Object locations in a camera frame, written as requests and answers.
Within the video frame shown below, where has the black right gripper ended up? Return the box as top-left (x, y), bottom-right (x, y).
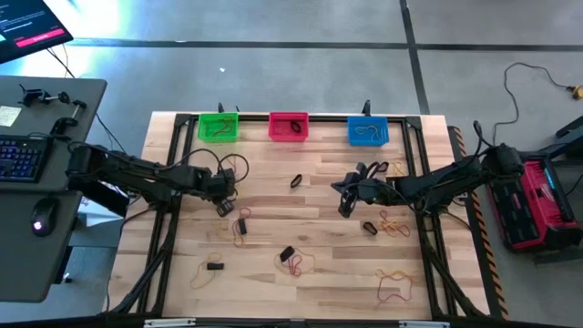
top-left (331, 162), bottom-right (398, 219)

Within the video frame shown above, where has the green plastic basket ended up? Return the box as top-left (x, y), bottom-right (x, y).
top-left (197, 111), bottom-right (240, 144)

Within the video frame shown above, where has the black keyboard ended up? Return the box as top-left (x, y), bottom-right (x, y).
top-left (0, 134), bottom-right (52, 183)

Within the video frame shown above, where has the black screw clamp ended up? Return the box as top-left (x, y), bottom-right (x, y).
top-left (49, 98), bottom-right (87, 137)
top-left (18, 84), bottom-right (72, 108)

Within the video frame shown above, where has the red plastic basket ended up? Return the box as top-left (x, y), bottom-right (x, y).
top-left (268, 111), bottom-right (310, 143)

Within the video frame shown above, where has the pale yellow sticky note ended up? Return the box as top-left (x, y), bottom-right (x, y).
top-left (0, 105), bottom-right (23, 128)

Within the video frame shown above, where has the black equipment stand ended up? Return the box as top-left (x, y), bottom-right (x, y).
top-left (513, 113), bottom-right (583, 165)

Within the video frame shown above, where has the black orange striped edge strip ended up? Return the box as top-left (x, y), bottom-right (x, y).
top-left (448, 126), bottom-right (510, 320)

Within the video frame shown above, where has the black angled bracket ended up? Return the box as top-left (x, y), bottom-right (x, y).
top-left (67, 179), bottom-right (131, 219)

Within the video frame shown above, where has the silver metal bracket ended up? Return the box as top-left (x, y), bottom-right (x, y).
top-left (398, 320), bottom-right (451, 328)
top-left (143, 318), bottom-right (197, 328)

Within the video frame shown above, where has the black floor cable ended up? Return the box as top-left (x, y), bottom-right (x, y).
top-left (492, 62), bottom-right (573, 163)

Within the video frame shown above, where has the black computer mouse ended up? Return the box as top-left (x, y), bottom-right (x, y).
top-left (30, 198), bottom-right (59, 238)

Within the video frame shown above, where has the blue plastic basket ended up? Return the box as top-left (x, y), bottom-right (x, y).
top-left (346, 115), bottom-right (391, 148)

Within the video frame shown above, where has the black desk cable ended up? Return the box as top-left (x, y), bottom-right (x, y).
top-left (94, 111), bottom-right (128, 154)

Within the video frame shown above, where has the black monitor cable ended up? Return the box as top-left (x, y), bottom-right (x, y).
top-left (45, 44), bottom-right (77, 79)

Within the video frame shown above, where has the dark computer monitor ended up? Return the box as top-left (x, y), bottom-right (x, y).
top-left (0, 0), bottom-right (75, 65)

